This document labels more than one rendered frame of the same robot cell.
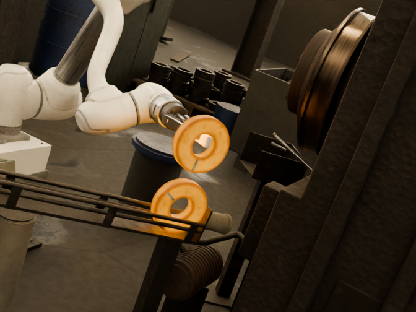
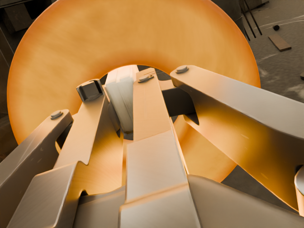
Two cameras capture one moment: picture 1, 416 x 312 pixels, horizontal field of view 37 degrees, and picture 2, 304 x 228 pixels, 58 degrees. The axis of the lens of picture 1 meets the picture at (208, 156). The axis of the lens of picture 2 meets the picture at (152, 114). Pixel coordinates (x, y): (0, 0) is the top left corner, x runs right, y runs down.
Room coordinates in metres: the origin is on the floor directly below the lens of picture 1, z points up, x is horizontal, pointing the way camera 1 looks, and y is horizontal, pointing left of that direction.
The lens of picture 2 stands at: (1.70, 0.14, 0.95)
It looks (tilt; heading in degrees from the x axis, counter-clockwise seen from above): 21 degrees down; 217
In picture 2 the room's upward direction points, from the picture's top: 20 degrees counter-clockwise
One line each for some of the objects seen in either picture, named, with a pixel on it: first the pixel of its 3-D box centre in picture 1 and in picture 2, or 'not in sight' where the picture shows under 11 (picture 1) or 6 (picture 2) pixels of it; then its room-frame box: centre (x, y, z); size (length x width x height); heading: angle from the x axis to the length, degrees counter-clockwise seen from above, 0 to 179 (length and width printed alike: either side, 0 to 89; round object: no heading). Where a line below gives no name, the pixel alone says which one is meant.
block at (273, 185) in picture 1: (270, 225); not in sight; (1.74, -0.24, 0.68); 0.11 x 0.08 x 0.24; 68
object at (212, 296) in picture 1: (248, 222); not in sight; (2.55, -0.26, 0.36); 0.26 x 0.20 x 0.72; 13
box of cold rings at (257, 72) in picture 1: (314, 134); not in sight; (4.77, -0.72, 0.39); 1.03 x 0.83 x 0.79; 72
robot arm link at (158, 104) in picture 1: (167, 111); not in sight; (1.77, 0.15, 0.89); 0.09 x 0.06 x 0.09; 123
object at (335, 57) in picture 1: (342, 85); not in sight; (1.96, -0.32, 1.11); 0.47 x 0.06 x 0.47; 158
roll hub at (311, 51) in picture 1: (313, 73); not in sight; (2.00, -0.23, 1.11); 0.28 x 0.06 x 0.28; 158
